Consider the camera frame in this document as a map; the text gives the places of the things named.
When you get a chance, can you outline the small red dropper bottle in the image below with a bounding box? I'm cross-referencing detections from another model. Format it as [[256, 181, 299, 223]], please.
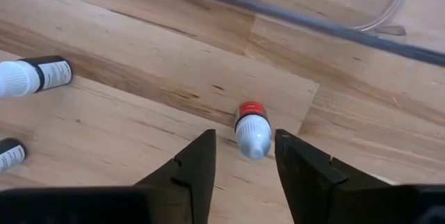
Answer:
[[233, 100, 273, 161]]

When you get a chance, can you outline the small white-capped dropper bottle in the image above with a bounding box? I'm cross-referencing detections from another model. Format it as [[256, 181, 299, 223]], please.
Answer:
[[0, 138, 28, 175], [0, 55, 73, 99]]

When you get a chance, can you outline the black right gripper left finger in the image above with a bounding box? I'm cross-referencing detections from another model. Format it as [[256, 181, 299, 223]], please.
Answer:
[[134, 128, 218, 224]]

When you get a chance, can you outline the clear plastic bin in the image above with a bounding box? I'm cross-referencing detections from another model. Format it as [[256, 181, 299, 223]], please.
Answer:
[[131, 0, 445, 67]]

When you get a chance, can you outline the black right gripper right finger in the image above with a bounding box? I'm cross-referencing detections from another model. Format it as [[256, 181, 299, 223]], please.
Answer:
[[274, 128, 399, 224]]

